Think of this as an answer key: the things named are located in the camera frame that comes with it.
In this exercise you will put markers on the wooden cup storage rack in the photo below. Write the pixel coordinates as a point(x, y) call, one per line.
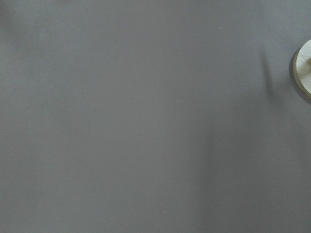
point(302, 69)

